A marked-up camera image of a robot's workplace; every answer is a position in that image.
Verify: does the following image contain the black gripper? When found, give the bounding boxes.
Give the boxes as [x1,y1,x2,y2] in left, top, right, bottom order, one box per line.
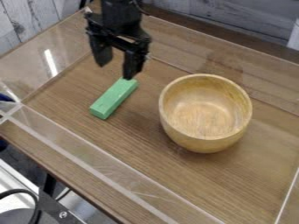
[85,0,151,80]

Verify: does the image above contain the green rectangular block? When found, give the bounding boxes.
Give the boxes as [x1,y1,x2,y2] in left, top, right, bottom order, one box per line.
[90,78,138,120]

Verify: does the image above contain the light wooden bowl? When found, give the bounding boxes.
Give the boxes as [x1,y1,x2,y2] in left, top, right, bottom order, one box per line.
[159,73,254,153]

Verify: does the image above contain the black table leg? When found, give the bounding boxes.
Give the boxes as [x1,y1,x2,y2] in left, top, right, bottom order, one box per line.
[43,174,58,196]

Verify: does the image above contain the clear acrylic tray enclosure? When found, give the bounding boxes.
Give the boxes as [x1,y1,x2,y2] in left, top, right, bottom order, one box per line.
[0,15,299,224]

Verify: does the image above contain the black cable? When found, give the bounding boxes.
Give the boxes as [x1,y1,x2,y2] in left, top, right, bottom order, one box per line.
[0,188,43,224]

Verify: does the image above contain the black metal bracket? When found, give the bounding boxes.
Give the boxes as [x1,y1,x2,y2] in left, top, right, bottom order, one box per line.
[35,192,87,224]

